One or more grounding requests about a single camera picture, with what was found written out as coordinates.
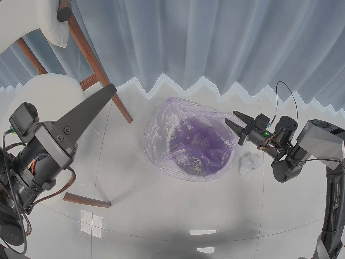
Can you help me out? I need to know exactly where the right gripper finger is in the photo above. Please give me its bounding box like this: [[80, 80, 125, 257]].
[[233, 111, 254, 126], [224, 118, 245, 137]]

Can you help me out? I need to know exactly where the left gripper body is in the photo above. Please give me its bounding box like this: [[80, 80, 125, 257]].
[[18, 122, 79, 194]]

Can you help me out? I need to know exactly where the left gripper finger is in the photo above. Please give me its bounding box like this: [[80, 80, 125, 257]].
[[52, 83, 118, 151]]

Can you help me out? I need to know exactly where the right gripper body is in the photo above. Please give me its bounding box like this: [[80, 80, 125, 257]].
[[238, 119, 270, 147]]

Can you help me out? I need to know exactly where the white paper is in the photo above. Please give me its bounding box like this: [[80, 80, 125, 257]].
[[238, 153, 263, 177]]

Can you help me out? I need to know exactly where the purple plastic bag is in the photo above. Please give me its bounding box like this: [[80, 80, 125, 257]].
[[143, 97, 245, 183]]

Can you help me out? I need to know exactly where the white trash bin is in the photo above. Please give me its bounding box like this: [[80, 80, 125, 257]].
[[168, 118, 234, 178]]

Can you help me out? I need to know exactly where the white cushioned wooden chair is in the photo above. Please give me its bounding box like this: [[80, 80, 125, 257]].
[[0, 0, 133, 209]]

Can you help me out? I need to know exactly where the pale blue curtain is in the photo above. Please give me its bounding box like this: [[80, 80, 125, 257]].
[[0, 0, 345, 113]]

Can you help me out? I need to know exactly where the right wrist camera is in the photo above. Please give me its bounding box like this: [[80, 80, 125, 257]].
[[254, 113, 272, 135]]

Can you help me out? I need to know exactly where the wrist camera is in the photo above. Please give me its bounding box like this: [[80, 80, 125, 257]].
[[254, 113, 272, 135], [9, 102, 40, 144]]

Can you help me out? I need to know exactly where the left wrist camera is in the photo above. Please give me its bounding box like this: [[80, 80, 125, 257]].
[[9, 102, 40, 144]]

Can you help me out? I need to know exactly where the black cable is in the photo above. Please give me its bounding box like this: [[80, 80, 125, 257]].
[[286, 155, 345, 171], [272, 81, 298, 124]]

